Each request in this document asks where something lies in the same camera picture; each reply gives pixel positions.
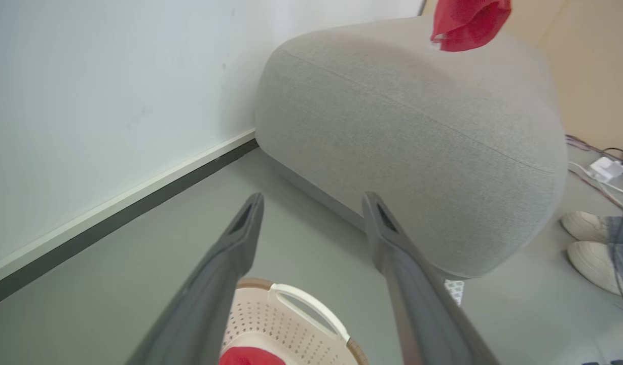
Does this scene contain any grey fabric sofa seat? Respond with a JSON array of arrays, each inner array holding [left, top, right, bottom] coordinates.
[[254, 15, 568, 278]]

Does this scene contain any red clothing item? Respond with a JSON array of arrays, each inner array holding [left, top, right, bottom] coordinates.
[[430, 0, 512, 52]]

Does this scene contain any white power adapter with cables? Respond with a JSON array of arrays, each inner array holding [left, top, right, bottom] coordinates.
[[566, 135, 623, 213]]

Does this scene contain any red garment in basket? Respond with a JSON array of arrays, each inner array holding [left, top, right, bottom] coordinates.
[[218, 347, 286, 365]]

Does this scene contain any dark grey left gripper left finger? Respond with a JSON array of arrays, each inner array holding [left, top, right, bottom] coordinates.
[[126, 193, 265, 365]]

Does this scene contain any beige perforated laundry basket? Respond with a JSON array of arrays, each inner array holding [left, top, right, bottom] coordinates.
[[221, 278, 369, 365]]

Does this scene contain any white patterned floor marker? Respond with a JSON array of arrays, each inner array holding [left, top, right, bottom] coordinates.
[[444, 279, 465, 307]]

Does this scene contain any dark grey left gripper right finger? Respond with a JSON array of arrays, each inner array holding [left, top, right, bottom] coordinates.
[[362, 192, 499, 365]]

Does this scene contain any white sneaker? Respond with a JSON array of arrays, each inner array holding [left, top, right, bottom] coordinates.
[[567, 241, 623, 301], [561, 211, 612, 244]]

